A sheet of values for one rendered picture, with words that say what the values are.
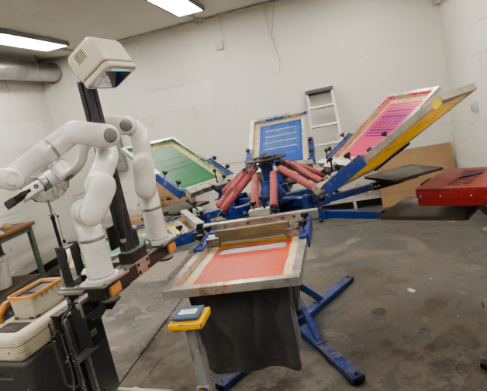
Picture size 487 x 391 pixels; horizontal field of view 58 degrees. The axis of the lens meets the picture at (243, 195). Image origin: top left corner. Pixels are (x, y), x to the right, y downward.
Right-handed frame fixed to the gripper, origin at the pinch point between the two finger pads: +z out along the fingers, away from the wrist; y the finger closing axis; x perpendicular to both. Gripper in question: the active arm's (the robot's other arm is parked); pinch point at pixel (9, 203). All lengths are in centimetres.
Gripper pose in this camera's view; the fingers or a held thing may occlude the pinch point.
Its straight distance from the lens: 217.9
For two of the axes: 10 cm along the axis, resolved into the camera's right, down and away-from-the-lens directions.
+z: -6.9, 5.7, -4.5
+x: -5.6, -8.1, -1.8
